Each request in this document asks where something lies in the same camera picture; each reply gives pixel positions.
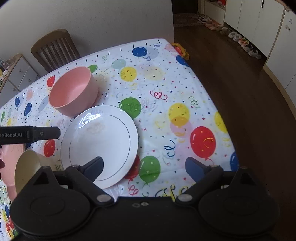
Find pink divided kids plate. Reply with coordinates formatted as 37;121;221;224
1;144;25;201

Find cream bowl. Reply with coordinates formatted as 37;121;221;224
15;150;56;194

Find small white plate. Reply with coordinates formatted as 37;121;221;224
61;105;138;189

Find pink round bowl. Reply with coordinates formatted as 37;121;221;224
49;67;98;117

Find person's left hand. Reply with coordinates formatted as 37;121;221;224
0;159;5;169

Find white drawer cabinet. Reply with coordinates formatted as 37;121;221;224
1;54;40;107

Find balloon birthday tablecloth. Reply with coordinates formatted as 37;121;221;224
0;38;240;240

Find wooden chair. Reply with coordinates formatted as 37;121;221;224
31;29;81;73

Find yellow orange object on floor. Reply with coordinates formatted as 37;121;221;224
171;43;190;61

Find row of shoes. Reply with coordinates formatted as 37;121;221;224
197;15;261;59

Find white tall cupboard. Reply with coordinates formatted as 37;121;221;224
201;1;295;97

